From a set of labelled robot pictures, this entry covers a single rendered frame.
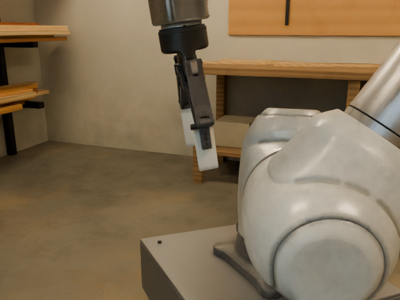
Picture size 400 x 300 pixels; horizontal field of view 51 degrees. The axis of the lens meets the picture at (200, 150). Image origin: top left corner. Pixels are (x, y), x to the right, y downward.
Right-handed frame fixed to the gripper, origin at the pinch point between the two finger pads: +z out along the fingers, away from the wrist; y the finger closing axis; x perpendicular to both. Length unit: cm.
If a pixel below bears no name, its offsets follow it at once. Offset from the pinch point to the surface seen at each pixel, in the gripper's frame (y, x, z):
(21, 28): 286, 83, -31
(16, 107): 268, 98, 25
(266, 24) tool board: 257, -100, -7
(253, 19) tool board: 262, -91, -13
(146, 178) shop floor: 239, 12, 90
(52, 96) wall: 365, 88, 34
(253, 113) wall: 262, -84, 61
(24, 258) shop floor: 132, 77, 81
